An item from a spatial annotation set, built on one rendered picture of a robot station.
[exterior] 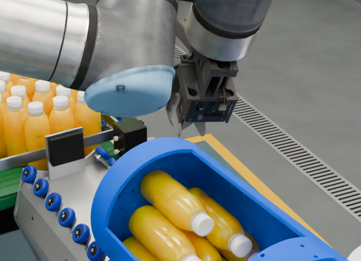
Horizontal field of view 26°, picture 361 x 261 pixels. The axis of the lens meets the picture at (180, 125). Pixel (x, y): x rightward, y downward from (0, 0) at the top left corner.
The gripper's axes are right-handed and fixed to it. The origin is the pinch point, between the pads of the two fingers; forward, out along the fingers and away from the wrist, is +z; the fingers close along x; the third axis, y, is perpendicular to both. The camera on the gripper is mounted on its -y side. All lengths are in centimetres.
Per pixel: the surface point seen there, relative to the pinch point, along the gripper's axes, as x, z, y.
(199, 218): 10.1, 28.4, 0.9
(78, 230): -6, 61, -16
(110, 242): -4.4, 38.6, -0.6
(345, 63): 214, 253, -236
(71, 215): -7, 63, -21
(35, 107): -12, 69, -56
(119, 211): -0.9, 42.3, -9.3
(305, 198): 125, 197, -102
